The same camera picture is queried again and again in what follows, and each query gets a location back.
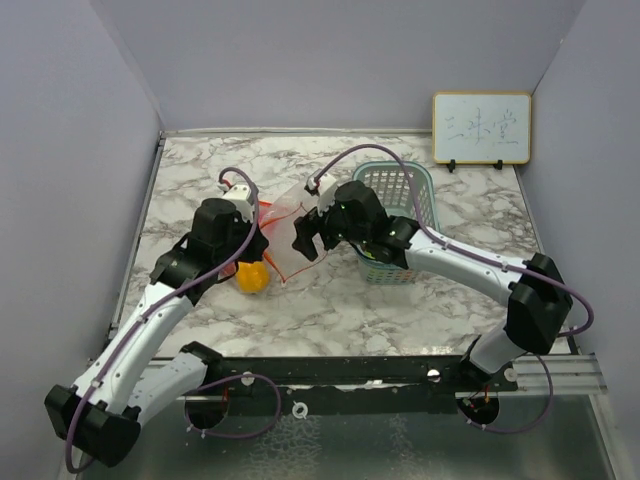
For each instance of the clear orange zip bag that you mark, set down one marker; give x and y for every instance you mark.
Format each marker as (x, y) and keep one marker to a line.
(276, 223)

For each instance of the white whiteboard wooden frame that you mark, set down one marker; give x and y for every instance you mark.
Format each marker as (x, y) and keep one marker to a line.
(481, 128)

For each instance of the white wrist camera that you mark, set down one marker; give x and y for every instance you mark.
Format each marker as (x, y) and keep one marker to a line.
(241, 196)
(323, 187)

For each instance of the teal white plastic basket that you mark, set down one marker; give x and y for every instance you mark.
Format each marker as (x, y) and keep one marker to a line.
(389, 183)

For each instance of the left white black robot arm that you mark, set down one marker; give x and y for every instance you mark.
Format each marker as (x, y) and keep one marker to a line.
(103, 412)

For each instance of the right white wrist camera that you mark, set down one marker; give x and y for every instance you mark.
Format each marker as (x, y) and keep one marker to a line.
(323, 187)

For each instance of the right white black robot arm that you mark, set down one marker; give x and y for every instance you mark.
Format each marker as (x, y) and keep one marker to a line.
(531, 290)

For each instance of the yellow bell pepper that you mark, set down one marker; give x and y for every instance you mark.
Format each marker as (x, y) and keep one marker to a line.
(253, 277)

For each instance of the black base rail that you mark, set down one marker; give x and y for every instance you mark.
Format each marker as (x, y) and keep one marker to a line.
(332, 386)

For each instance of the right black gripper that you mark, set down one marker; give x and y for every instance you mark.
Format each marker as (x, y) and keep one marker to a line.
(309, 226)

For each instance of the aluminium frame rail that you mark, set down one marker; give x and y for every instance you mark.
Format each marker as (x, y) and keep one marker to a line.
(555, 372)

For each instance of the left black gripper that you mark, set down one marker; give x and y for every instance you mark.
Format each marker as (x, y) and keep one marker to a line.
(256, 251)

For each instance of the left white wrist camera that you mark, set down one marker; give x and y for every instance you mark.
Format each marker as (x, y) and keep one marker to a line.
(241, 196)

